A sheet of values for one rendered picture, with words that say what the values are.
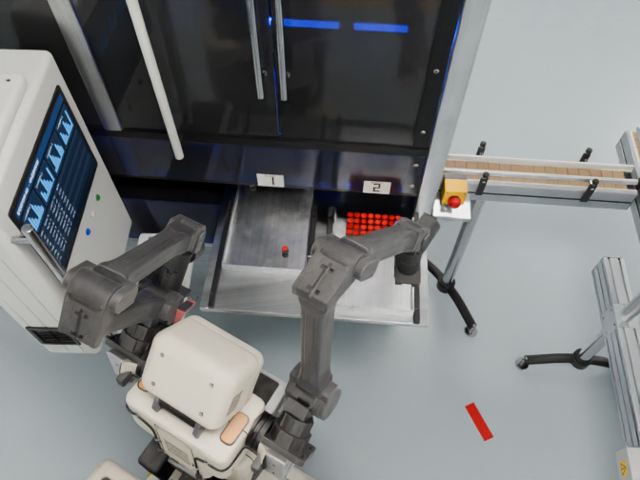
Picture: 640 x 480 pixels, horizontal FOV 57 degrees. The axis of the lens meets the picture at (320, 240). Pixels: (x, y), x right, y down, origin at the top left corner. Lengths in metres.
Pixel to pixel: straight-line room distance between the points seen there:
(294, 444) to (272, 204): 0.94
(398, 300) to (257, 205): 0.58
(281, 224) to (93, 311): 1.00
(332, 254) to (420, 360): 1.72
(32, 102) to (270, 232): 0.82
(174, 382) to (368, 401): 1.48
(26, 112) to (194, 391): 0.73
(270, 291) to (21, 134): 0.83
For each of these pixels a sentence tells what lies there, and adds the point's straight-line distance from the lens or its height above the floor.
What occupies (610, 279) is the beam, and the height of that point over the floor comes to 0.55.
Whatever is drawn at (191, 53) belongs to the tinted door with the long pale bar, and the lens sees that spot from 1.59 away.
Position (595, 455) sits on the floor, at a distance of 2.81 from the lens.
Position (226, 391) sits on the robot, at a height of 1.37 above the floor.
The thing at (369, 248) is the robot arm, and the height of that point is 1.58.
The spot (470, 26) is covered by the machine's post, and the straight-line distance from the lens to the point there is 1.46.
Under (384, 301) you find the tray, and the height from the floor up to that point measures 0.88.
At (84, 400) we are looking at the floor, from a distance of 2.81.
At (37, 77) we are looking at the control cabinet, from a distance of 1.58.
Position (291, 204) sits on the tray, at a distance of 2.01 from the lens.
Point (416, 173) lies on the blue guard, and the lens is 1.83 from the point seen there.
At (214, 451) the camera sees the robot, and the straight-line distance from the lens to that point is 1.32.
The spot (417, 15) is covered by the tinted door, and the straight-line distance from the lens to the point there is 1.45.
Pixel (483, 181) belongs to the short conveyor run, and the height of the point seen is 0.96.
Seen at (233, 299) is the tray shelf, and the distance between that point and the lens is 1.84.
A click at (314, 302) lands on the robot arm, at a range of 1.02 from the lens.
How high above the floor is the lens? 2.51
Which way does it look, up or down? 58 degrees down
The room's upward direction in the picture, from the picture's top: straight up
